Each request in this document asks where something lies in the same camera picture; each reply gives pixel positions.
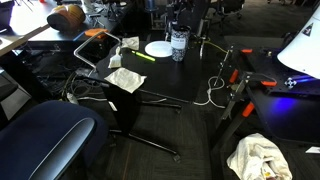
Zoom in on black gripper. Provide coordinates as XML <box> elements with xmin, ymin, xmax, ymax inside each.
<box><xmin>165</xmin><ymin>0</ymin><xmax>188</xmax><ymax>31</ymax></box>

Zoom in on black white speckled cup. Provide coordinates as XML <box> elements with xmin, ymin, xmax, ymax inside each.
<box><xmin>170</xmin><ymin>24</ymin><xmax>192</xmax><ymax>63</ymax></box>

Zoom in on green marker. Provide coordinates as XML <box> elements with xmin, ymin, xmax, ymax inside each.
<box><xmin>130</xmin><ymin>49</ymin><xmax>157</xmax><ymax>63</ymax></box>

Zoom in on black padded chair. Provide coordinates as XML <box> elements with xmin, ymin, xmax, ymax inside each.
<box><xmin>184</xmin><ymin>0</ymin><xmax>213</xmax><ymax>62</ymax></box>

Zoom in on white round plate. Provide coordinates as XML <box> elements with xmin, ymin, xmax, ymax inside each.
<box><xmin>144</xmin><ymin>40</ymin><xmax>174</xmax><ymax>59</ymax></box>

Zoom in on black rolling chair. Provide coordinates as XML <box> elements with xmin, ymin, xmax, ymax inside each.
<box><xmin>213</xmin><ymin>0</ymin><xmax>247</xmax><ymax>27</ymax></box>

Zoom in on orange flat object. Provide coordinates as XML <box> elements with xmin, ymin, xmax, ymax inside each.
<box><xmin>83</xmin><ymin>28</ymin><xmax>110</xmax><ymax>40</ymax></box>

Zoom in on silver bent metal tube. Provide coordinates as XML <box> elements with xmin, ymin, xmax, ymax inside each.
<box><xmin>73</xmin><ymin>30</ymin><xmax>123</xmax><ymax>73</ymax></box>

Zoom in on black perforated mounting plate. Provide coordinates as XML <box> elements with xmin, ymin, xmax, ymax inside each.
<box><xmin>233</xmin><ymin>46</ymin><xmax>320</xmax><ymax>99</ymax></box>

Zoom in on black desk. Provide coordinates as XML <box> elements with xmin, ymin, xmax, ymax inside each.
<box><xmin>26</xmin><ymin>0</ymin><xmax>141</xmax><ymax>46</ymax></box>

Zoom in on light wooden desk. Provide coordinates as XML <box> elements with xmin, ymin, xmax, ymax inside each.
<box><xmin>0</xmin><ymin>0</ymin><xmax>52</xmax><ymax>58</ymax></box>

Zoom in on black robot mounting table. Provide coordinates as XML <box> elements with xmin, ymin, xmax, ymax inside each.
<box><xmin>209</xmin><ymin>34</ymin><xmax>320</xmax><ymax>180</ymax></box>

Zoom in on white cloth bundle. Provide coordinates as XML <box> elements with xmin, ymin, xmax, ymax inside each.
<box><xmin>226</xmin><ymin>132</ymin><xmax>294</xmax><ymax>180</ymax></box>

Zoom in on black bin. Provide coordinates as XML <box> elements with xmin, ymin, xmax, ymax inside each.
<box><xmin>0</xmin><ymin>0</ymin><xmax>16</xmax><ymax>30</ymax></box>

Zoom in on blue mesh-back office chair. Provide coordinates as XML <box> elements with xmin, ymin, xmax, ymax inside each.
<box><xmin>0</xmin><ymin>99</ymin><xmax>110</xmax><ymax>180</ymax></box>

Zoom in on grey desk side panel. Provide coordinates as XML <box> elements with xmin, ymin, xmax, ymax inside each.
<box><xmin>0</xmin><ymin>87</ymin><xmax>33</xmax><ymax>122</ymax></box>

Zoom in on white paper sheet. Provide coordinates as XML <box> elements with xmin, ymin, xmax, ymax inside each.
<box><xmin>304</xmin><ymin>145</ymin><xmax>320</xmax><ymax>155</ymax></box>

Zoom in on yellow cable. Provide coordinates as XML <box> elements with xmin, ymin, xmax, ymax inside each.
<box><xmin>194</xmin><ymin>39</ymin><xmax>230</xmax><ymax>56</ymax></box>

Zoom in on orange-handled black bar clamp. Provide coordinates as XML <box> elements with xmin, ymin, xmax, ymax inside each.
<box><xmin>213</xmin><ymin>45</ymin><xmax>254</xmax><ymax>88</ymax></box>
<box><xmin>219</xmin><ymin>71</ymin><xmax>278</xmax><ymax>121</ymax></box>

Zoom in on white looped cable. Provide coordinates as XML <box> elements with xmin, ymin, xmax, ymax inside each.
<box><xmin>192</xmin><ymin>75</ymin><xmax>228</xmax><ymax>110</ymax></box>

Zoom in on black table pedestal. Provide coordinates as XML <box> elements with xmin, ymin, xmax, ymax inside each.
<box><xmin>105</xmin><ymin>81</ymin><xmax>184</xmax><ymax>163</ymax></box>

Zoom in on grey cable bundle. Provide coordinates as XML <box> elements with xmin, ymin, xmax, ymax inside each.
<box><xmin>59</xmin><ymin>70</ymin><xmax>112</xmax><ymax>102</ymax></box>

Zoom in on white power plug cable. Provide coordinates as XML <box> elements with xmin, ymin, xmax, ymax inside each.
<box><xmin>65</xmin><ymin>91</ymin><xmax>111</xmax><ymax>106</ymax></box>

